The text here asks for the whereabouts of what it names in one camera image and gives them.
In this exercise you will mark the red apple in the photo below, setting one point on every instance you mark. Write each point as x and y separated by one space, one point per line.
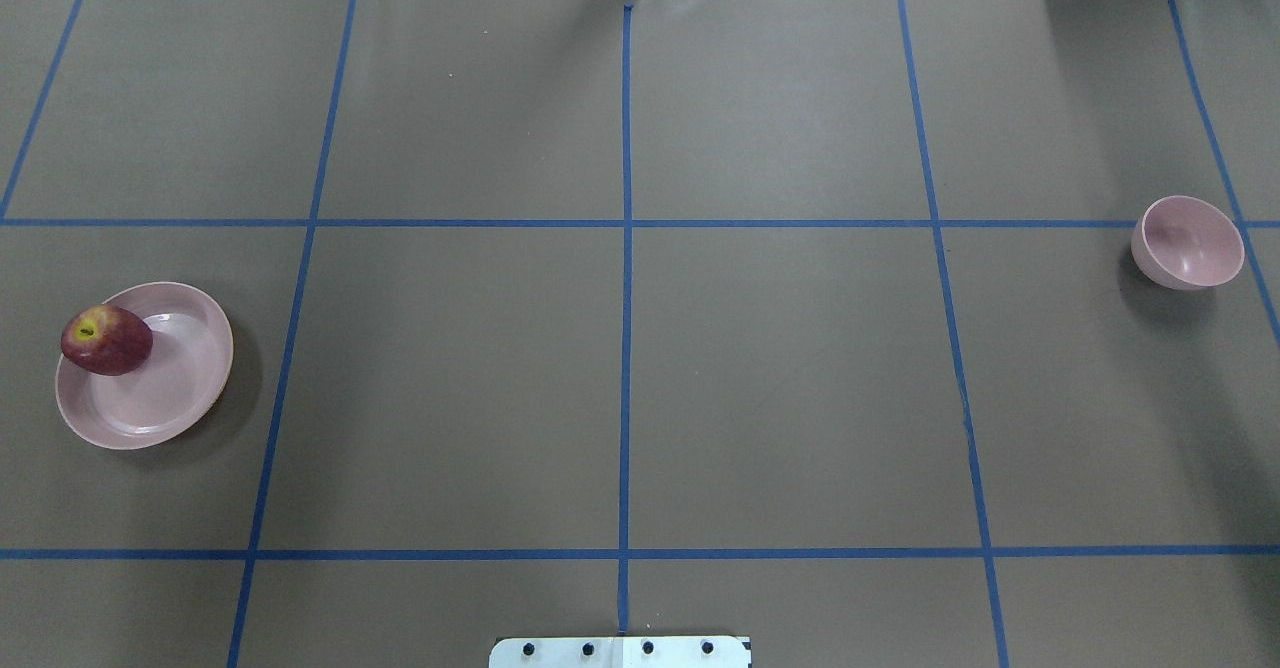
106 340

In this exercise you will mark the white camera stand base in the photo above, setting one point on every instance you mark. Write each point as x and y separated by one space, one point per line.
623 651

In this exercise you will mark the pink bowl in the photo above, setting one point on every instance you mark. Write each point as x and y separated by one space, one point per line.
1187 244

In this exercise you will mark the pink plate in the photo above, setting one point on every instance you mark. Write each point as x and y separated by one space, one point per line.
170 392

